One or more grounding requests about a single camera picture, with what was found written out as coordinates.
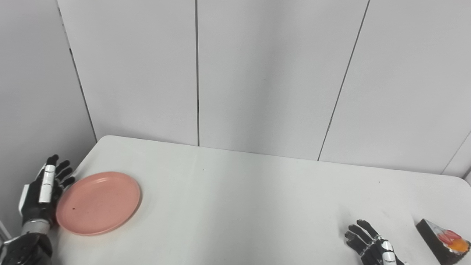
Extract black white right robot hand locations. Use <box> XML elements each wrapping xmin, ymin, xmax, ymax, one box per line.
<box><xmin>345</xmin><ymin>220</ymin><xmax>407</xmax><ymax>265</ymax></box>

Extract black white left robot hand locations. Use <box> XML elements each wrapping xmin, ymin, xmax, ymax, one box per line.
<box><xmin>19</xmin><ymin>155</ymin><xmax>76</xmax><ymax>227</ymax></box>

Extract pink round plate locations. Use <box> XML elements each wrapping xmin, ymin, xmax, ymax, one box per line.
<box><xmin>56</xmin><ymin>172</ymin><xmax>141</xmax><ymax>236</ymax></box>

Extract chocolate cake slice with fruit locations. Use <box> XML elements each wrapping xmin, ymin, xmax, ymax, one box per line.
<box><xmin>416</xmin><ymin>219</ymin><xmax>471</xmax><ymax>265</ymax></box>

